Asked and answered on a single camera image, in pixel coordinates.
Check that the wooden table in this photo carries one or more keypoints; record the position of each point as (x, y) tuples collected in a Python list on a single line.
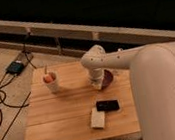
[(66, 114)]

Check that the white paper cup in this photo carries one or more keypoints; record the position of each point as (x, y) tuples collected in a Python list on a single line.
[(52, 86)]

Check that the dark red ceramic bowl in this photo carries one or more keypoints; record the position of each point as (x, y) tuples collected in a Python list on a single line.
[(108, 77)]

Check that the black rectangular phone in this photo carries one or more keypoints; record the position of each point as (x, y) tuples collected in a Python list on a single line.
[(109, 105)]

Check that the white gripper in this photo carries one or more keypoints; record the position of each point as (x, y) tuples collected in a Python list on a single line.
[(96, 77)]

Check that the white rectangular box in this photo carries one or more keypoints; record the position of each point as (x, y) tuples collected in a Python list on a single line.
[(97, 119)]

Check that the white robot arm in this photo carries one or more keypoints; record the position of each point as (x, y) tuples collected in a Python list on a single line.
[(152, 80)]

